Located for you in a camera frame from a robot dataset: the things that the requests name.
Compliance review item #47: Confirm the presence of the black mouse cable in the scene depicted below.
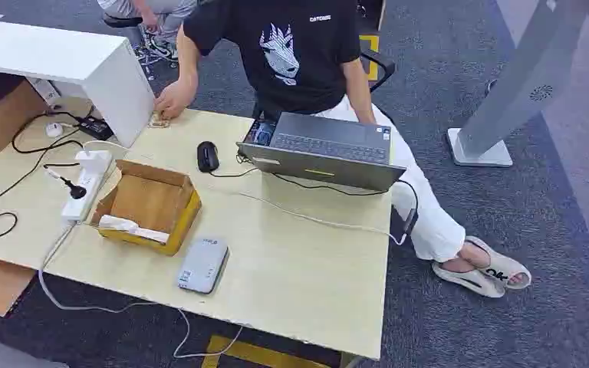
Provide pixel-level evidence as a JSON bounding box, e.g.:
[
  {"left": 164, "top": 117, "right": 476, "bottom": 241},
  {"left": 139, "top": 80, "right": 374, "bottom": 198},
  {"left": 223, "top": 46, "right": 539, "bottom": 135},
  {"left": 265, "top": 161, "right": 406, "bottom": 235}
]
[{"left": 208, "top": 166, "right": 261, "bottom": 179}]

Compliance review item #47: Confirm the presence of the brown cardboard box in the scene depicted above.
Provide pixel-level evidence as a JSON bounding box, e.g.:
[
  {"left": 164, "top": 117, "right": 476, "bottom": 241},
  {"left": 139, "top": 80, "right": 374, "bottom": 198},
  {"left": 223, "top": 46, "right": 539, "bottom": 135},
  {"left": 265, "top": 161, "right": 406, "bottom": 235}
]
[{"left": 0, "top": 80, "right": 51, "bottom": 153}]

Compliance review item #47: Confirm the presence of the wooden card box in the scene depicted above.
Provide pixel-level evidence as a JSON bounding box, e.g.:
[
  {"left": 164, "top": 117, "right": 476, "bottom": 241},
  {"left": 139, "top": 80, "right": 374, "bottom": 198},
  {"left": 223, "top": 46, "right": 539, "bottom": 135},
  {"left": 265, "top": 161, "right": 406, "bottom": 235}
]
[{"left": 90, "top": 159, "right": 203, "bottom": 257}]

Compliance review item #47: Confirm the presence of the white power strip cable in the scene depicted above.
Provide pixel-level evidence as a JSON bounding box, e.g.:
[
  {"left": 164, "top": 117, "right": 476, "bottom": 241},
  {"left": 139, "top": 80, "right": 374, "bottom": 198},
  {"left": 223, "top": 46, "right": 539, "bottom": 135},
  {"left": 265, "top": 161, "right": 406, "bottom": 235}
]
[{"left": 37, "top": 222, "right": 245, "bottom": 360}]

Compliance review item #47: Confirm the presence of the black laptop cable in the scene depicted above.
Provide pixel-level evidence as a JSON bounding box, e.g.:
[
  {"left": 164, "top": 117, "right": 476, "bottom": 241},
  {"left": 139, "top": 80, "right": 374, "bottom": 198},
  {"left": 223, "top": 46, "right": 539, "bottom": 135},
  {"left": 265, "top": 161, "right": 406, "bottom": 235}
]
[{"left": 271, "top": 172, "right": 420, "bottom": 235}]

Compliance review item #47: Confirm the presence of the grey card reader device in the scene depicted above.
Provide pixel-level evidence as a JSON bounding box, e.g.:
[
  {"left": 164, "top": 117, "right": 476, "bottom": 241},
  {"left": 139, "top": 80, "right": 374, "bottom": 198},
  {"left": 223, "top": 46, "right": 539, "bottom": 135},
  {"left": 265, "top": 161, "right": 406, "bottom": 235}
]
[{"left": 176, "top": 236, "right": 230, "bottom": 296}]

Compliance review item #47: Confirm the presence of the white cards stack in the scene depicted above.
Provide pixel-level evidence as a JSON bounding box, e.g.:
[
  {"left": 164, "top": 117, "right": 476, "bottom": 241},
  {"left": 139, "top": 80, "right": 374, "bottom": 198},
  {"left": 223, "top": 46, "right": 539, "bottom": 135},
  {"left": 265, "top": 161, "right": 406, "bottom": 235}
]
[{"left": 98, "top": 214, "right": 171, "bottom": 246}]

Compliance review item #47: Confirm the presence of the thin white cable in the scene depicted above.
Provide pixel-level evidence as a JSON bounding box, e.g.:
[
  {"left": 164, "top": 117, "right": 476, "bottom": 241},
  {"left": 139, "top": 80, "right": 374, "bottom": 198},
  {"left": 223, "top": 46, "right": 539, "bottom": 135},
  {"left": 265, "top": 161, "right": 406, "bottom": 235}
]
[{"left": 237, "top": 190, "right": 408, "bottom": 248}]

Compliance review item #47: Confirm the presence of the black stool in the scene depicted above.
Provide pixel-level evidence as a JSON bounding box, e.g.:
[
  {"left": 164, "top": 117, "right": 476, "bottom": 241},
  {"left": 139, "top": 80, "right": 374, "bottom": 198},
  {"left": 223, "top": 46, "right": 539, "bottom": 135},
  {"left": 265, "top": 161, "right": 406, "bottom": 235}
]
[{"left": 101, "top": 13, "right": 144, "bottom": 30}]

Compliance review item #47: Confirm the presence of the black chair armrest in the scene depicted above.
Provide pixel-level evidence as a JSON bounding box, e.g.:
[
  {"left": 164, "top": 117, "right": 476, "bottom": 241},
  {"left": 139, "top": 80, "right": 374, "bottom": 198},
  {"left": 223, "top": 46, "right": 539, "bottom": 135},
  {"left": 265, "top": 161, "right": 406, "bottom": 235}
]
[{"left": 359, "top": 48, "right": 397, "bottom": 94}]

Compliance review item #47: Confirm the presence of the white power strip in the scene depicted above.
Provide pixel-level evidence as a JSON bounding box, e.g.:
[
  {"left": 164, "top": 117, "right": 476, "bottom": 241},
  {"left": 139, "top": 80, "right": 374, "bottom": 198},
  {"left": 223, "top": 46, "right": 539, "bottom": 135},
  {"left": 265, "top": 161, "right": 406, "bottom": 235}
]
[{"left": 61, "top": 149, "right": 114, "bottom": 225}]

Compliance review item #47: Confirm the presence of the grey kiosk stand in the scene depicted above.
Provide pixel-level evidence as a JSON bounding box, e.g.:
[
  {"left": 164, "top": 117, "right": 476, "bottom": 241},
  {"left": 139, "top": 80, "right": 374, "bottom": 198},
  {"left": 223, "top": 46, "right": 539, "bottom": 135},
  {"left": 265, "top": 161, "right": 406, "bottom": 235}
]
[{"left": 446, "top": 0, "right": 589, "bottom": 168}]

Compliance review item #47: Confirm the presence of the black plug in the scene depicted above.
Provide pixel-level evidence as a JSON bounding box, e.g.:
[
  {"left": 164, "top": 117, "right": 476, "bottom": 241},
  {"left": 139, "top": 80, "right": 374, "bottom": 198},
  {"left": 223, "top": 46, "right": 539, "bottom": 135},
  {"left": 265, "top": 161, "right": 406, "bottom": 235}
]
[{"left": 44, "top": 167, "right": 88, "bottom": 201}]

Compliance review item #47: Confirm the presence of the white desk cabinet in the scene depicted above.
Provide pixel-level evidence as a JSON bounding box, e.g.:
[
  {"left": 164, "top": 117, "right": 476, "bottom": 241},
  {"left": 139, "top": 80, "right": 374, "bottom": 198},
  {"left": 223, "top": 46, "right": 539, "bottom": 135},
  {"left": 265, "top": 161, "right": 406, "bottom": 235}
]
[{"left": 0, "top": 20, "right": 156, "bottom": 149}]

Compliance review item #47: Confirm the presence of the grey laptop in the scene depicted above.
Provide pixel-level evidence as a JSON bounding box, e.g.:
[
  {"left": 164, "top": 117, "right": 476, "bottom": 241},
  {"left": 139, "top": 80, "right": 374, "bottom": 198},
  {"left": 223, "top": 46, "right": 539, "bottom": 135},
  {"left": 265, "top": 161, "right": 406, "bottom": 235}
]
[{"left": 235, "top": 111, "right": 408, "bottom": 193}]

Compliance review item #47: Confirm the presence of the black computer mouse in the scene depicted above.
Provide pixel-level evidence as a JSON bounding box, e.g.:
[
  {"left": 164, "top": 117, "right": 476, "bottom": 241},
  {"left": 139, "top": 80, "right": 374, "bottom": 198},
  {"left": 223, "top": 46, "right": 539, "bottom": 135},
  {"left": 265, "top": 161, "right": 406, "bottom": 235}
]
[{"left": 196, "top": 140, "right": 221, "bottom": 174}]

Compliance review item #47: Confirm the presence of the white charger plug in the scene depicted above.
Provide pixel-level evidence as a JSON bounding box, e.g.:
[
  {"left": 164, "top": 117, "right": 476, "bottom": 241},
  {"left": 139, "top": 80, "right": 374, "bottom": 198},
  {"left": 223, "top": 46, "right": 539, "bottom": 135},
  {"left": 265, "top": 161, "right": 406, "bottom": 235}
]
[{"left": 74, "top": 149, "right": 114, "bottom": 177}]

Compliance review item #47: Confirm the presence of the pale card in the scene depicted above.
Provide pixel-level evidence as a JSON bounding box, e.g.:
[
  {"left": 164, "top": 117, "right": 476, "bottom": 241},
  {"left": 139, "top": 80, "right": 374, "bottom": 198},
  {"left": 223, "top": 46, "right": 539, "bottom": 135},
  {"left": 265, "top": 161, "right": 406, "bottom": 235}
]
[{"left": 147, "top": 112, "right": 173, "bottom": 130}]

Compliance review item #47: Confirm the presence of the long black cable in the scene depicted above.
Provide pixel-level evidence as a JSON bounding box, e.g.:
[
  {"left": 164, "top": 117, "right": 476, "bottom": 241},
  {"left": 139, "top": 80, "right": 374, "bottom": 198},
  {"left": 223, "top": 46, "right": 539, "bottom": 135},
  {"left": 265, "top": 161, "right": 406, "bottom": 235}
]
[{"left": 0, "top": 107, "right": 97, "bottom": 242}]

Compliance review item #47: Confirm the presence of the black power brick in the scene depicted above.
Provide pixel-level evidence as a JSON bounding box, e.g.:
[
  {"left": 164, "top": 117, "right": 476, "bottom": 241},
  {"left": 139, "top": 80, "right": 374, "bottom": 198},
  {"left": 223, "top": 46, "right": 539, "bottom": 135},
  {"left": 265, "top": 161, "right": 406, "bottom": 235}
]
[{"left": 74, "top": 116, "right": 116, "bottom": 142}]

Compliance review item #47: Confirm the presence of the person in black shirt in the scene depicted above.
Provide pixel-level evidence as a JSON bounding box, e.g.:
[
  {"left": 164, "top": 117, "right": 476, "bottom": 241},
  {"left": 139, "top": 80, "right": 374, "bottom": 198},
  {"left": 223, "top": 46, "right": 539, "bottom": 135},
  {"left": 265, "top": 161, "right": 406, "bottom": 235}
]
[{"left": 153, "top": 0, "right": 533, "bottom": 299}]

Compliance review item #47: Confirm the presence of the person in grey trousers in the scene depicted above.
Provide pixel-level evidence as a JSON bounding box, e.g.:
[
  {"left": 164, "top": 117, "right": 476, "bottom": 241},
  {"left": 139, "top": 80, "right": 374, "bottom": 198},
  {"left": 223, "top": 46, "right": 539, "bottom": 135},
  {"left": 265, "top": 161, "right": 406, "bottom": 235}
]
[{"left": 96, "top": 0, "right": 200, "bottom": 63}]

